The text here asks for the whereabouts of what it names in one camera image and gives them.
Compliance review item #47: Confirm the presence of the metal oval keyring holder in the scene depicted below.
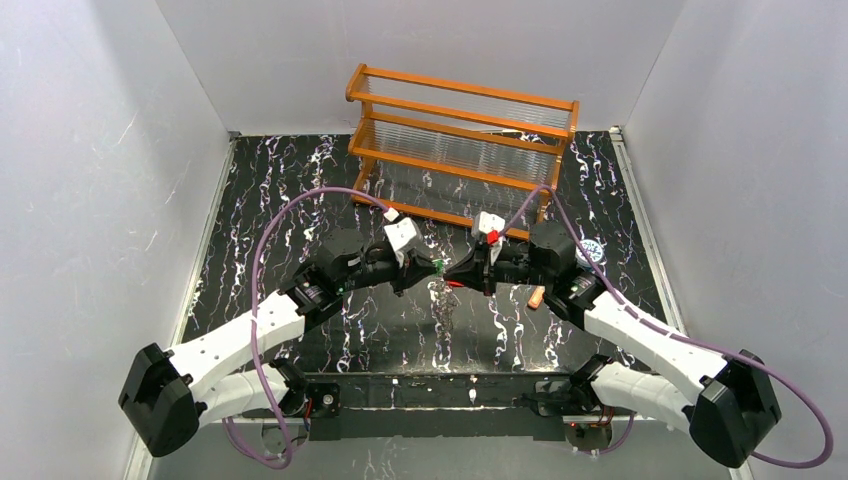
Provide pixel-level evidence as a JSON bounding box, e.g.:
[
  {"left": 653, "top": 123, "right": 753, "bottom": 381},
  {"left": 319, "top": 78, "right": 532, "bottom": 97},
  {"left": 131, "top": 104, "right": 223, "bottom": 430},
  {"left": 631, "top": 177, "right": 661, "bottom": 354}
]
[{"left": 427, "top": 277, "right": 459, "bottom": 335}]

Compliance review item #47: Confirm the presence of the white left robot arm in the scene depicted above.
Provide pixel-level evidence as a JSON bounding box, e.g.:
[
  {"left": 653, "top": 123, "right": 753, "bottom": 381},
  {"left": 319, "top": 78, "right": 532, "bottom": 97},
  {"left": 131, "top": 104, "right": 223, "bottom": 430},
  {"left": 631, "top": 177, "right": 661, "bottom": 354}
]
[{"left": 118, "top": 218, "right": 438, "bottom": 457}]

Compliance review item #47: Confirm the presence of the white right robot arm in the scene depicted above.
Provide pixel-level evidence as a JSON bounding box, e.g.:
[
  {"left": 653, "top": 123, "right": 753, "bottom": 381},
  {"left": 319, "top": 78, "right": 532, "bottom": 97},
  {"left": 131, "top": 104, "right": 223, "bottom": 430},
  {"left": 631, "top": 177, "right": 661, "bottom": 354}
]
[{"left": 444, "top": 221, "right": 782, "bottom": 468}]

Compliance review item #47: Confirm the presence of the orange capped tube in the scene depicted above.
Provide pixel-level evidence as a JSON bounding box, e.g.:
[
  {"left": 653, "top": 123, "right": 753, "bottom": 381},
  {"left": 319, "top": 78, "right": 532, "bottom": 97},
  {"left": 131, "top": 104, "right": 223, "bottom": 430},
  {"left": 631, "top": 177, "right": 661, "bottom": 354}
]
[{"left": 527, "top": 286, "right": 545, "bottom": 310}]

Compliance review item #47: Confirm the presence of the blue lidded jar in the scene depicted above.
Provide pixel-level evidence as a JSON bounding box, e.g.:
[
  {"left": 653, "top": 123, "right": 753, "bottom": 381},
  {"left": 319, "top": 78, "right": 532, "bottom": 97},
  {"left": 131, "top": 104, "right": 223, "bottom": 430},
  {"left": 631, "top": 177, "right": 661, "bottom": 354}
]
[{"left": 576, "top": 238, "right": 605, "bottom": 267}]

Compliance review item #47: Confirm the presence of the orange wooden rack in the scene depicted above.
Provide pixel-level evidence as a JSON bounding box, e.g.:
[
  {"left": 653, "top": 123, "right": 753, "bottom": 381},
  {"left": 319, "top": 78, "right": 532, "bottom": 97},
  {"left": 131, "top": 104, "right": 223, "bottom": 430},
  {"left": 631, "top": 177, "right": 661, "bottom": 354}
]
[{"left": 345, "top": 63, "right": 580, "bottom": 221}]

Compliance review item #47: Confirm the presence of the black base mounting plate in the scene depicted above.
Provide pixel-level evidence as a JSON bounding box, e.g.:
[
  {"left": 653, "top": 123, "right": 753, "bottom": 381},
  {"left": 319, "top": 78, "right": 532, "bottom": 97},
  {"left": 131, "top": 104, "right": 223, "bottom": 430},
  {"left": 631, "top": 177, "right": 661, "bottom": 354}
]
[{"left": 261, "top": 372, "right": 614, "bottom": 452}]

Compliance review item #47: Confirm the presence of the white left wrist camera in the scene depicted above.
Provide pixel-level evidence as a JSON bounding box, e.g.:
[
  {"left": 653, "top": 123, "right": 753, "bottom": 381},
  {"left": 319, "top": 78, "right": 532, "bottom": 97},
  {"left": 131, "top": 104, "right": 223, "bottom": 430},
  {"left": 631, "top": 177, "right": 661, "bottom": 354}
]
[{"left": 383, "top": 208, "right": 423, "bottom": 266}]

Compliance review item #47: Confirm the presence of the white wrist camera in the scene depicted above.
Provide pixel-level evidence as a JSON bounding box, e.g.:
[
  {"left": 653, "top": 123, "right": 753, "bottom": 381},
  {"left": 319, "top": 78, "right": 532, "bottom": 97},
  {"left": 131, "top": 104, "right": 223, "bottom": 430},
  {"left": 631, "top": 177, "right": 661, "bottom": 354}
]
[
  {"left": 471, "top": 211, "right": 506, "bottom": 264},
  {"left": 383, "top": 208, "right": 423, "bottom": 266}
]

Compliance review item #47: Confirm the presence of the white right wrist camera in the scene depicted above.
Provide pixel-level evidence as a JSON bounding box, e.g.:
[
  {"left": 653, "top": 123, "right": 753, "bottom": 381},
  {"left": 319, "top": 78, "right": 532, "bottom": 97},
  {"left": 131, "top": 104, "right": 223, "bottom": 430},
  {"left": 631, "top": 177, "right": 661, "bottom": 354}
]
[{"left": 471, "top": 211, "right": 506, "bottom": 264}]

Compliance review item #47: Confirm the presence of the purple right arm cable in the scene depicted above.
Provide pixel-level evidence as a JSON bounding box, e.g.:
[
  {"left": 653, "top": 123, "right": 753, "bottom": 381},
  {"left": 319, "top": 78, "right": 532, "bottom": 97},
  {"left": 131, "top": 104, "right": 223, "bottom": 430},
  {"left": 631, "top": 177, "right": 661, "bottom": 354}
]
[{"left": 500, "top": 185, "right": 835, "bottom": 470}]

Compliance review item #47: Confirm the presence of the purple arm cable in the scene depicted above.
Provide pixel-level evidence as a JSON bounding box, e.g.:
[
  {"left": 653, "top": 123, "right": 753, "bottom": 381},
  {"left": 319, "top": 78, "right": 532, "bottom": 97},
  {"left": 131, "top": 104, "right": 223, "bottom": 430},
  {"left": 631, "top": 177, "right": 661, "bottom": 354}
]
[
  {"left": 221, "top": 187, "right": 395, "bottom": 471},
  {"left": 500, "top": 185, "right": 835, "bottom": 470}
]

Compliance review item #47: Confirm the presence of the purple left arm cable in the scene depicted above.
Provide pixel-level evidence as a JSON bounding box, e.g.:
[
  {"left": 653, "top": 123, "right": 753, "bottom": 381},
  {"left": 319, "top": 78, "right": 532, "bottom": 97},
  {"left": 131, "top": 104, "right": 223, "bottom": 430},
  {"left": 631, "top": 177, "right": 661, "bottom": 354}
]
[{"left": 221, "top": 187, "right": 395, "bottom": 471}]

